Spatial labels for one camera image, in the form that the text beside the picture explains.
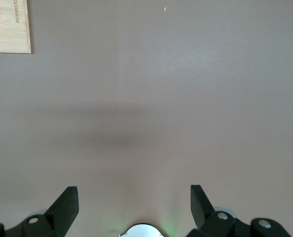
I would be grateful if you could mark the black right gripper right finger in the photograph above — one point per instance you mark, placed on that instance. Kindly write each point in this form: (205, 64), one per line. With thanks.
(205, 212)

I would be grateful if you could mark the bamboo cutting board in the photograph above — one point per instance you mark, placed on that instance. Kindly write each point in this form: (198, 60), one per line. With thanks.
(10, 37)

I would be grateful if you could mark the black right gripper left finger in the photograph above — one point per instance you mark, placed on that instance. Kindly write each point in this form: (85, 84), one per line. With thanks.
(59, 212)

